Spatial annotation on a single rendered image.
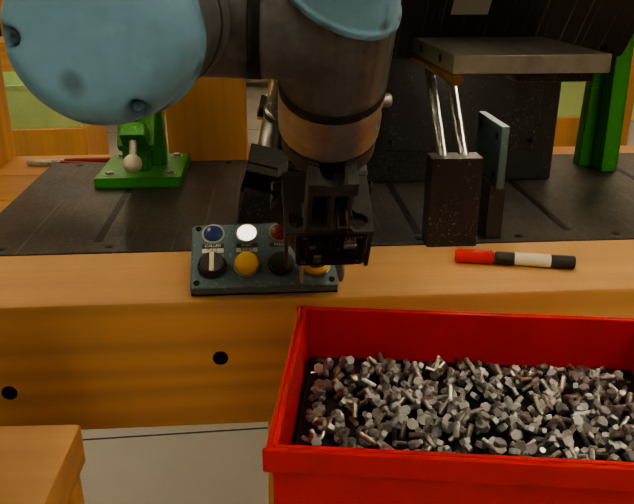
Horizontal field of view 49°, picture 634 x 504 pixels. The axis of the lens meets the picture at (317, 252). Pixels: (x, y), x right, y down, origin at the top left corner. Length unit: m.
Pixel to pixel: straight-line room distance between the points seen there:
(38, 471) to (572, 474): 0.39
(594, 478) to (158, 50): 0.36
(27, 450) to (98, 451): 1.43
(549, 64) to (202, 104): 0.69
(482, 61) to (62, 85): 0.50
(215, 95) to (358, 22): 0.86
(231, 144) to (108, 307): 0.61
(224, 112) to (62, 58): 0.98
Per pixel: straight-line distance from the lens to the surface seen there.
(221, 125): 1.27
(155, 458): 1.99
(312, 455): 0.47
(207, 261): 0.71
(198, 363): 0.75
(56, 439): 0.63
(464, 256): 0.80
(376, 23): 0.43
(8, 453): 0.63
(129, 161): 1.05
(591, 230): 0.96
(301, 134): 0.49
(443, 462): 0.47
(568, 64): 0.76
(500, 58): 0.74
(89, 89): 0.30
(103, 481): 1.95
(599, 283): 0.80
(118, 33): 0.29
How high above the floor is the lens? 1.21
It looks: 22 degrees down
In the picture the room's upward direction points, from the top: straight up
